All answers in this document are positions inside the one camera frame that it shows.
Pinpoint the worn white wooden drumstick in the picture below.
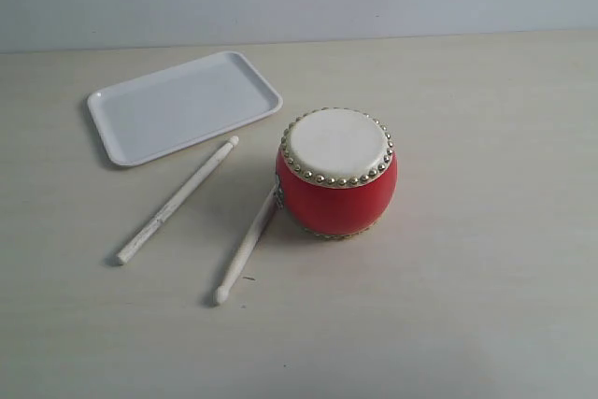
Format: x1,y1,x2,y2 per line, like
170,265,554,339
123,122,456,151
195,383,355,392
116,135,239,265

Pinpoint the red drum with studs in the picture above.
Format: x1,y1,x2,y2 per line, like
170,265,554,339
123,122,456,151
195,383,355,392
275,107,398,238

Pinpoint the white rectangular plastic tray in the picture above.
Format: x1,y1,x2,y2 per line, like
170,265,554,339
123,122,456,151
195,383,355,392
87,51,283,167

